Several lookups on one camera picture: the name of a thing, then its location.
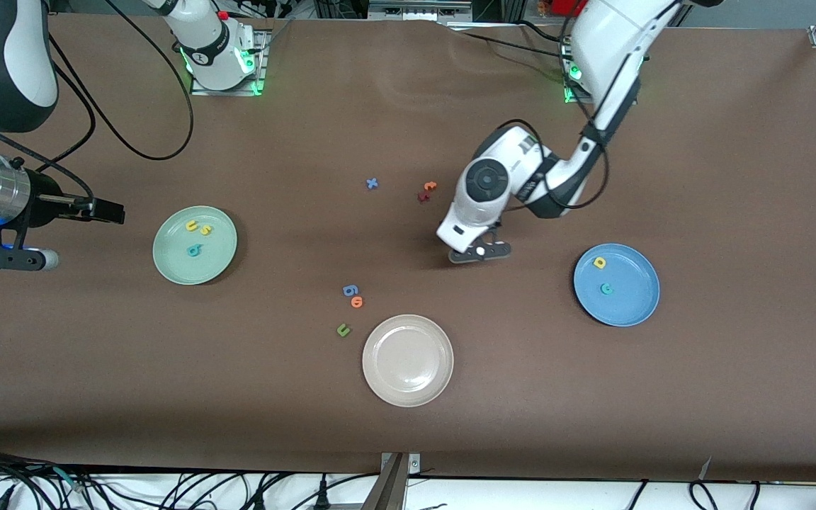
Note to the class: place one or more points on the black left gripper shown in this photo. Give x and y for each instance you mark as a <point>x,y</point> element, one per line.
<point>498,224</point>

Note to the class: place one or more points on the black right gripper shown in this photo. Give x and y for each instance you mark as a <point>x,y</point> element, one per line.
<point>44,204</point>

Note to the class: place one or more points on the teal letter b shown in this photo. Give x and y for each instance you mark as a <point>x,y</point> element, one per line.
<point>193,251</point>

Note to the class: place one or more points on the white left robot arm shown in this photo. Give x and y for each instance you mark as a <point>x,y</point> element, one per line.
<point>486,184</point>

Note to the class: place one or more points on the green plate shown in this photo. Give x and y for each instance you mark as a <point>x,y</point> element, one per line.
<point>174,265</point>

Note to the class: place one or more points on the beige plate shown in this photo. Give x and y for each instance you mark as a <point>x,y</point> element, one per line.
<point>408,360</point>

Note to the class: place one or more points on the blue plate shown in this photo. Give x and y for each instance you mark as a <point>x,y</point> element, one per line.
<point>627,304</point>

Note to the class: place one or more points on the brown table cover sheet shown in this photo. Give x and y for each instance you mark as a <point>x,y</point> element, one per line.
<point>96,368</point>

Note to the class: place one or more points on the red box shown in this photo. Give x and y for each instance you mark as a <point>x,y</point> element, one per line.
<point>567,7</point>

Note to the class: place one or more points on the white paper tag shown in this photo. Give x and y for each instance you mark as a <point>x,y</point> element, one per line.
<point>705,471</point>

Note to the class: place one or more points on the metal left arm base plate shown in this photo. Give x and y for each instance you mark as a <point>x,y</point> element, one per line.
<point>567,85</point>

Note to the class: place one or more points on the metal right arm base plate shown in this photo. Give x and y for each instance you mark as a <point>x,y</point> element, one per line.
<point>263,64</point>

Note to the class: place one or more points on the aluminium frame rail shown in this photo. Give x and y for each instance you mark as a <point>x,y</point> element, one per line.
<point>415,10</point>

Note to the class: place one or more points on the metal profile bracket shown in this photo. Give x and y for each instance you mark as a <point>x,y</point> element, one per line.
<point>390,485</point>

